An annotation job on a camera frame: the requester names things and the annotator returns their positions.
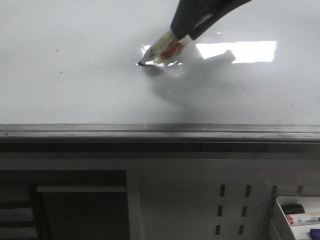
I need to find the white pegboard panel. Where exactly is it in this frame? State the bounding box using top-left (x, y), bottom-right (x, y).
top-left (126, 159), bottom-right (320, 240)

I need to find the dark cabinet with shelf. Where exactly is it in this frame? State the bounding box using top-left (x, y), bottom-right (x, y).
top-left (0, 170), bottom-right (130, 240)

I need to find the black marker cap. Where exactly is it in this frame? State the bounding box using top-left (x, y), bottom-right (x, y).
top-left (281, 204), bottom-right (305, 215)

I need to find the black whiteboard marker taped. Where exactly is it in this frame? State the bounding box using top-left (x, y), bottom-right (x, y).
top-left (137, 30), bottom-right (191, 66)

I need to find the white marker tray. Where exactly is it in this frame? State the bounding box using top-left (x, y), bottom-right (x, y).
top-left (269, 196), bottom-right (320, 240)

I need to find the red capped white marker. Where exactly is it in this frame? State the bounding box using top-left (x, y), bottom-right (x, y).
top-left (285, 212), bottom-right (320, 227)

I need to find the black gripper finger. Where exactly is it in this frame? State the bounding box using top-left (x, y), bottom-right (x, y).
top-left (169, 0), bottom-right (237, 41)
top-left (188, 0), bottom-right (251, 40)

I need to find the white glossy whiteboard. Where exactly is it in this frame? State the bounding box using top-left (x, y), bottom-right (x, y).
top-left (0, 0), bottom-right (320, 142)

